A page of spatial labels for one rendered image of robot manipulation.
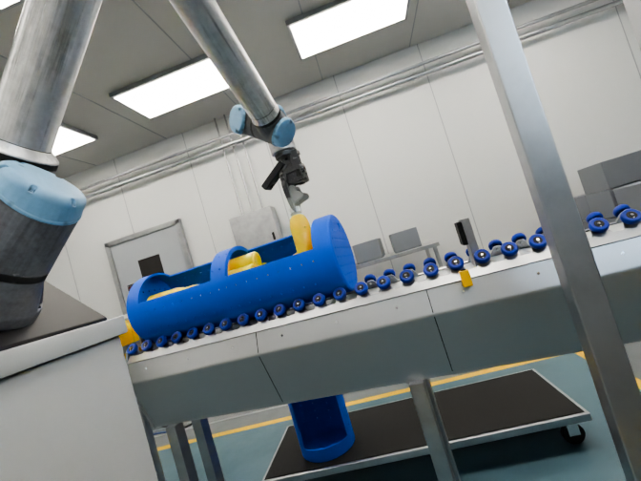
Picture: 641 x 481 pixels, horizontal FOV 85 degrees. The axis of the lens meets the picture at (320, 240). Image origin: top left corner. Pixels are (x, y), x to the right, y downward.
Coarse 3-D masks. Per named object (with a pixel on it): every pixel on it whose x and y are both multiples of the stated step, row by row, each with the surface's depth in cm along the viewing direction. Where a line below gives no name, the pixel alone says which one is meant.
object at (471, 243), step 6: (456, 222) 111; (462, 222) 108; (468, 222) 107; (456, 228) 114; (462, 228) 109; (468, 228) 107; (462, 234) 109; (468, 234) 108; (462, 240) 109; (468, 240) 108; (474, 240) 107; (468, 246) 110; (474, 246) 107; (468, 252) 116; (474, 252) 107; (474, 264) 110
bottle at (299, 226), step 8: (296, 216) 120; (304, 216) 122; (296, 224) 119; (304, 224) 120; (296, 232) 119; (304, 232) 119; (296, 240) 120; (304, 240) 119; (296, 248) 121; (304, 248) 119; (312, 248) 119
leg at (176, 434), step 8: (176, 424) 138; (168, 432) 138; (176, 432) 137; (184, 432) 140; (176, 440) 137; (184, 440) 139; (176, 448) 137; (184, 448) 138; (176, 456) 137; (184, 456) 137; (192, 456) 140; (176, 464) 137; (184, 464) 136; (192, 464) 139; (184, 472) 136; (192, 472) 138; (184, 480) 136; (192, 480) 137
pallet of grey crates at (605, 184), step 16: (608, 160) 312; (624, 160) 310; (640, 160) 308; (592, 176) 329; (608, 176) 312; (624, 176) 310; (640, 176) 308; (592, 192) 337; (608, 192) 315; (624, 192) 297; (640, 192) 279; (592, 208) 344; (608, 208) 322; (640, 208) 284
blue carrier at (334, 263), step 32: (320, 224) 117; (224, 256) 128; (288, 256) 144; (320, 256) 112; (352, 256) 134; (160, 288) 154; (192, 288) 127; (224, 288) 122; (256, 288) 119; (288, 288) 117; (320, 288) 116; (352, 288) 120; (160, 320) 132; (192, 320) 130
